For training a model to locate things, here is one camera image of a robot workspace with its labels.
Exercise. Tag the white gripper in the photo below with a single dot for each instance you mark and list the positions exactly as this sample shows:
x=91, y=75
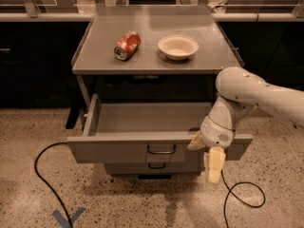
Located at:
x=216, y=133

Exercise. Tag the grey top drawer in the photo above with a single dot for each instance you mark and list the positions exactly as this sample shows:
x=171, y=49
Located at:
x=139, y=133

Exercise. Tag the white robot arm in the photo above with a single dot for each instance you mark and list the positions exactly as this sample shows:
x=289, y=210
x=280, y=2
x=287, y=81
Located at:
x=240, y=92

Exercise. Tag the white paper bowl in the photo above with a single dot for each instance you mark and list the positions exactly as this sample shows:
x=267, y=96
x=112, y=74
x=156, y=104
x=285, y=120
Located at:
x=178, y=47

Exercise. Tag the grey metal cabinet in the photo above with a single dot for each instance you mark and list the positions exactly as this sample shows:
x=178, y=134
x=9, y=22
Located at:
x=148, y=75

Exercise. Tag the crushed red soda can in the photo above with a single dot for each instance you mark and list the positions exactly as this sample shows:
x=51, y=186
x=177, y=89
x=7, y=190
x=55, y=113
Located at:
x=127, y=45

